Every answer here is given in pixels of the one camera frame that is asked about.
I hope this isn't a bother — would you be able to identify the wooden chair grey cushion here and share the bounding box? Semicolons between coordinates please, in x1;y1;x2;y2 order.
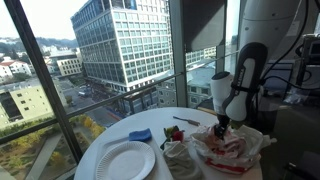
195;105;218;117

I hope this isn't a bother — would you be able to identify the white red plastic bag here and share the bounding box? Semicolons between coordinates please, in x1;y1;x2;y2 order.
190;123;278;175

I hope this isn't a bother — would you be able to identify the grey background equipment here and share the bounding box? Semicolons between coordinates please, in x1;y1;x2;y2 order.
294;33;320;88

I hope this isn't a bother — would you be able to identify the metal window railing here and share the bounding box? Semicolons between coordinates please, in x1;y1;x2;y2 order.
0;49;241;145

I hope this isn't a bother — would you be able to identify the pinkish white cloth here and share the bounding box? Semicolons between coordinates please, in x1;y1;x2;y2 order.
199;127;250;158

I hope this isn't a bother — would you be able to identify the dark roller blind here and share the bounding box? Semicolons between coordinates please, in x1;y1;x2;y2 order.
181;0;228;54

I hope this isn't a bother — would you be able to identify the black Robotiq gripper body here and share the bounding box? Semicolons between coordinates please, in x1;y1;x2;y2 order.
215;113;232;130

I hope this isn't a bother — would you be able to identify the blue sponge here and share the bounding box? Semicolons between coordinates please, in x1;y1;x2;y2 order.
128;127;153;143

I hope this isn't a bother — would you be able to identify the dark window mullion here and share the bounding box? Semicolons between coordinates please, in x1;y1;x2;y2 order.
4;0;85;163
168;0;188;108

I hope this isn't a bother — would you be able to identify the white paper plate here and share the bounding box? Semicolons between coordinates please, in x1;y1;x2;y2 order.
95;140;157;180

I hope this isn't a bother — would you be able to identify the thin black looped cable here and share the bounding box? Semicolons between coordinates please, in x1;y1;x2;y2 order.
259;0;320;92

